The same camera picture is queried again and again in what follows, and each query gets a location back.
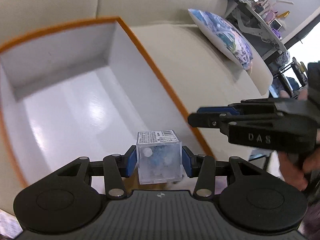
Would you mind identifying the clear plastic cube box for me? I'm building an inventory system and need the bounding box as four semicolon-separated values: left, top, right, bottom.
136;129;183;185

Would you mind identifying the person's right hand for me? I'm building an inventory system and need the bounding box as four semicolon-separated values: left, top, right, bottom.
277;89;320;191

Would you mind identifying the blue floral white cushion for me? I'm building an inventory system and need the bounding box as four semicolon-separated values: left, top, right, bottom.
188;9;253;71

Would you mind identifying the orange cardboard box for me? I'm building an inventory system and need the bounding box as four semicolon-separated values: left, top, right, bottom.
1;16;212;187

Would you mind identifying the cluttered shelf with books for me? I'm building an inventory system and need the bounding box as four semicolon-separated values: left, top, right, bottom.
225;0;287;56

